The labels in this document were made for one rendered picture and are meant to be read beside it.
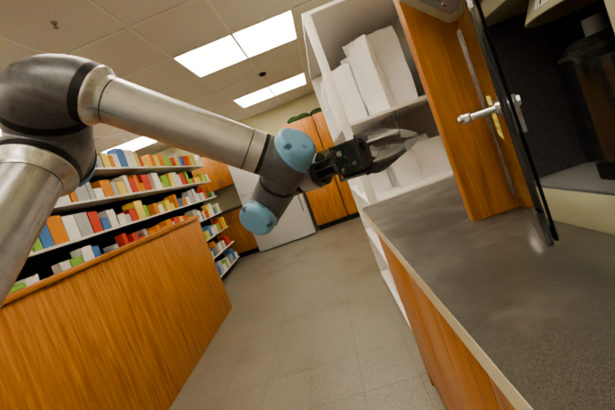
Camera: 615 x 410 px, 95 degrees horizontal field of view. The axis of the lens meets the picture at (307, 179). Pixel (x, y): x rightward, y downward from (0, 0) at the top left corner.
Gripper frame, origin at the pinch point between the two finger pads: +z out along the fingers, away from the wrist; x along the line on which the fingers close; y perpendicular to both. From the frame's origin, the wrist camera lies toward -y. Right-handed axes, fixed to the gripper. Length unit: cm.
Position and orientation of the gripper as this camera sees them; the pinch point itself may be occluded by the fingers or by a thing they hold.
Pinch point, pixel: (411, 136)
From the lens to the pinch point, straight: 57.6
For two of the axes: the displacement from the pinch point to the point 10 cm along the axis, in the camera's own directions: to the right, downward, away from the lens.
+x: -3.4, -9.4, -0.4
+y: -4.7, 2.1, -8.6
